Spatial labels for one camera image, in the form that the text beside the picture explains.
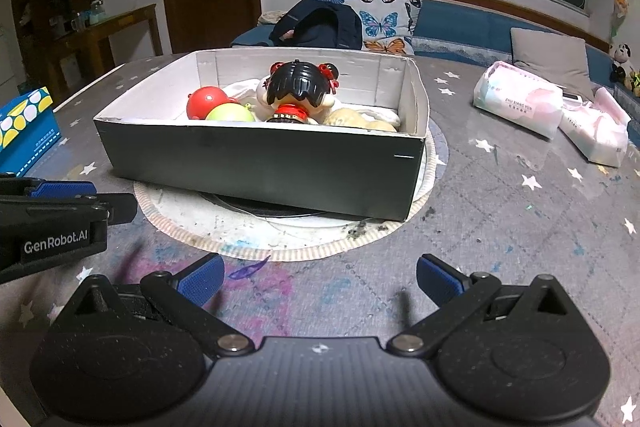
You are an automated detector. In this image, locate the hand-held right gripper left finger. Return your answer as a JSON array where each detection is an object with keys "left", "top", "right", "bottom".
[{"left": 64, "top": 253, "right": 256, "bottom": 355}]

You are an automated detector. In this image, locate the dark jacket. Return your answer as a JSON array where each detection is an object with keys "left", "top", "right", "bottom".
[{"left": 269, "top": 0, "right": 363, "bottom": 51}]

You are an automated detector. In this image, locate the yellow flower toy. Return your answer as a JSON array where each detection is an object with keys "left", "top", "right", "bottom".
[{"left": 612, "top": 0, "right": 630, "bottom": 42}]

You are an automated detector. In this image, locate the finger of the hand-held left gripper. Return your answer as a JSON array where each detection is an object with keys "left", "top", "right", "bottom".
[
  {"left": 0, "top": 192, "right": 139, "bottom": 228},
  {"left": 0, "top": 173, "right": 98, "bottom": 198}
]

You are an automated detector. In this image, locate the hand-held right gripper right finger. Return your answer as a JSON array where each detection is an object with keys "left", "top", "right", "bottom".
[{"left": 387, "top": 253, "right": 576, "bottom": 355}]

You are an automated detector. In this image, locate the panda plush toy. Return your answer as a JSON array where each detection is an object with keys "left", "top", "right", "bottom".
[{"left": 607, "top": 42, "right": 637, "bottom": 82}]

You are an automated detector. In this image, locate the grey cardboard box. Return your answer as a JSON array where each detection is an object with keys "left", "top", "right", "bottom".
[{"left": 93, "top": 48, "right": 431, "bottom": 223}]

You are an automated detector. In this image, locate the pink white tissue pack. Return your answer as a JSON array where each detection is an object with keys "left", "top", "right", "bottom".
[
  {"left": 557, "top": 87, "right": 632, "bottom": 168},
  {"left": 472, "top": 61, "right": 565, "bottom": 140}
]

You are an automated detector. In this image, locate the grey pillow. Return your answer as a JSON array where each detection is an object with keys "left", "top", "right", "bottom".
[{"left": 510, "top": 27, "right": 593, "bottom": 98}]

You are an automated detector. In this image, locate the red round toy figure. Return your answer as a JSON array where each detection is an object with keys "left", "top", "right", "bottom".
[{"left": 186, "top": 87, "right": 236, "bottom": 122}]

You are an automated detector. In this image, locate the green round toy figure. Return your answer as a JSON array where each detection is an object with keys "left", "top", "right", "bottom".
[{"left": 205, "top": 103, "right": 257, "bottom": 124}]

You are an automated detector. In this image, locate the round white mat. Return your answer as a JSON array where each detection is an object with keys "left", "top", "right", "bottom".
[{"left": 133, "top": 122, "right": 448, "bottom": 263}]

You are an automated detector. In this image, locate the butterfly print pillow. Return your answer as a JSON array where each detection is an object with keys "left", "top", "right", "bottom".
[{"left": 307, "top": 0, "right": 423, "bottom": 56}]

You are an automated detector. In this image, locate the black-haired red dress doll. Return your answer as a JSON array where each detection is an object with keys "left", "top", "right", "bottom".
[{"left": 263, "top": 60, "right": 341, "bottom": 125}]

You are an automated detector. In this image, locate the beige plush toy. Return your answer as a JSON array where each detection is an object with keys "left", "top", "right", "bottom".
[{"left": 322, "top": 107, "right": 398, "bottom": 132}]

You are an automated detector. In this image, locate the wooden side table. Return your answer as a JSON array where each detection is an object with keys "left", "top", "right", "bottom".
[{"left": 37, "top": 3, "right": 165, "bottom": 90}]

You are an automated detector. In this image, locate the blue spotted tissue box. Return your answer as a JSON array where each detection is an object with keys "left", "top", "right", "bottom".
[{"left": 0, "top": 87, "right": 62, "bottom": 172}]

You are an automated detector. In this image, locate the white plush toy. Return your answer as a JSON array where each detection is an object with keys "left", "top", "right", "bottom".
[{"left": 220, "top": 76, "right": 402, "bottom": 132}]

